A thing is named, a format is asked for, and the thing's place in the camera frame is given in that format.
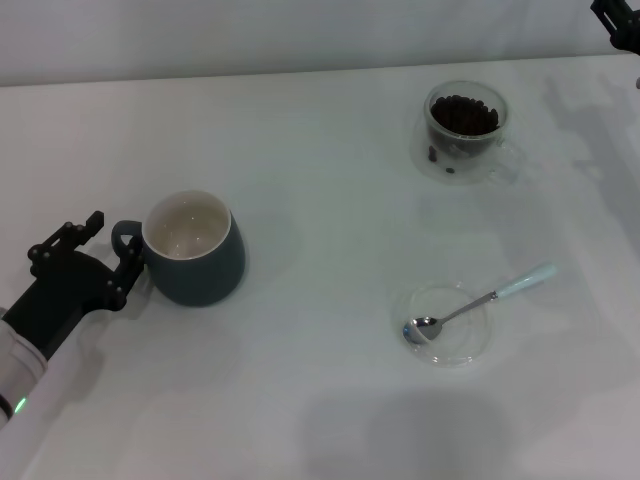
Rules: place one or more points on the coffee beans pile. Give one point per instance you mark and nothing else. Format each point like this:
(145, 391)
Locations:
(465, 116)

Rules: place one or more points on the dark blue ceramic mug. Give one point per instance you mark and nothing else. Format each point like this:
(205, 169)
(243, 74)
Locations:
(200, 275)

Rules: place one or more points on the double-walled glass cup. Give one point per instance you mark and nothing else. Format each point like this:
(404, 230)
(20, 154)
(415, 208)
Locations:
(467, 145)

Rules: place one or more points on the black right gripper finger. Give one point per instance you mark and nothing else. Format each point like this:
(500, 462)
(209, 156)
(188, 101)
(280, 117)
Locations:
(620, 22)

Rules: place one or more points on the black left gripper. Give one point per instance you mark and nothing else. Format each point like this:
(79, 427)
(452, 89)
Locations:
(65, 290)

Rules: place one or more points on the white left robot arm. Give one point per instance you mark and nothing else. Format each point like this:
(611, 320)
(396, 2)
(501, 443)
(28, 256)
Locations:
(15, 362)

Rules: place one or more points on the clear glass saucer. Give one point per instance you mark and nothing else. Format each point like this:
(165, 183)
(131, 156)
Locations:
(442, 327)

